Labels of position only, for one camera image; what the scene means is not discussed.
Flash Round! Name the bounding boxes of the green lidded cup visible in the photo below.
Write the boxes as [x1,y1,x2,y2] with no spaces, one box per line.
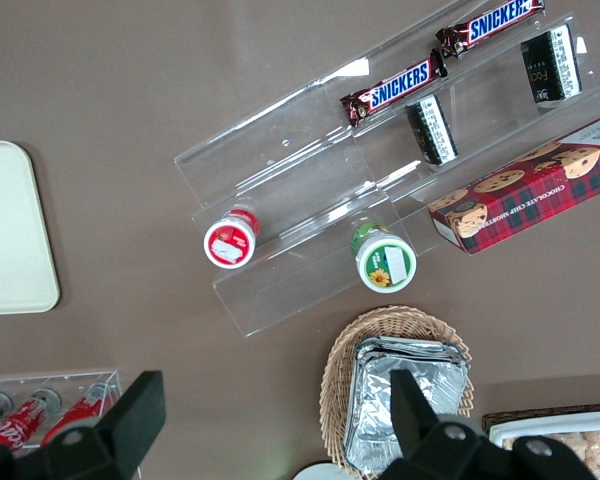
[349,221,418,295]

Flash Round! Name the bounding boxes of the clear acrylic bottle rack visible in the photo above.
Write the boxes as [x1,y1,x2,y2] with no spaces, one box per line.
[0,368,122,480]

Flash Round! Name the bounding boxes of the clear acrylic stepped shelf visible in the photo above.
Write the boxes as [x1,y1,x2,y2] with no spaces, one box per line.
[173,0,600,339]

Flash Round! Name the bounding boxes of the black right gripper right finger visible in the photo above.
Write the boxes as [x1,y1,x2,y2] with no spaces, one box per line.
[377,368,596,480]

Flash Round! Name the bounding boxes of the red tartan cookie box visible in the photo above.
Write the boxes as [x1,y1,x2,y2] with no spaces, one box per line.
[426,110,600,257]

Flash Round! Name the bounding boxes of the Snickers chocolate bar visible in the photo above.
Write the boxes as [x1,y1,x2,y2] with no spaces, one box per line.
[340,48,449,127]
[434,0,546,60]

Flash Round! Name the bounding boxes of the aluminium foil tray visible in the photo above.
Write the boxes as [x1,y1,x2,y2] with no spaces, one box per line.
[343,335,473,476]

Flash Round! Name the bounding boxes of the white snack tray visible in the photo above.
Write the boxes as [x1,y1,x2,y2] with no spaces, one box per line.
[489,415,600,480]

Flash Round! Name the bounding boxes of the oval tan wicker basket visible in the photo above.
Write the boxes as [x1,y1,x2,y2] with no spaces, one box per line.
[318,305,478,479]

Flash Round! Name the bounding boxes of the cream plastic tray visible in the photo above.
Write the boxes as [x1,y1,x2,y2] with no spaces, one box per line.
[0,140,61,316]

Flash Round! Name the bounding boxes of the small black box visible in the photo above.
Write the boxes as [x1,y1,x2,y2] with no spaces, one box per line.
[404,93,459,167]
[520,23,584,111]

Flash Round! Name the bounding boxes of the red lidded cup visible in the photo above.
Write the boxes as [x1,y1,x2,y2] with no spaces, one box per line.
[202,203,262,271]

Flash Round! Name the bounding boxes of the dark wicker tray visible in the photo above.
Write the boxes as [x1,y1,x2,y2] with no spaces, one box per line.
[481,401,600,441]

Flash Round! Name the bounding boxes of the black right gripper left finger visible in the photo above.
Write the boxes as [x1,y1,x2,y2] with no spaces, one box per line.
[0,370,167,480]

